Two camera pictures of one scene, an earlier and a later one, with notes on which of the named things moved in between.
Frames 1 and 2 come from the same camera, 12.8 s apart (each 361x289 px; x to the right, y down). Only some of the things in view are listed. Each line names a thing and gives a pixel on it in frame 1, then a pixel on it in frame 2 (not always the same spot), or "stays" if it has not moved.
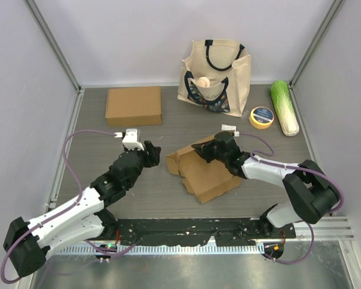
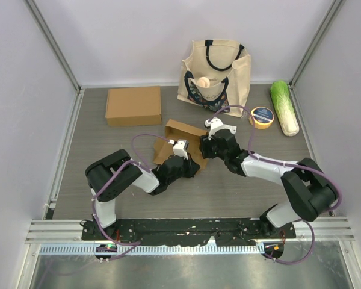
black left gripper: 153,153 → 192,167
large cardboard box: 133,106 stays
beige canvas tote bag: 217,76 stays
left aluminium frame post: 53,42 stays
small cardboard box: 206,180 → 175,131
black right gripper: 203,149 stays
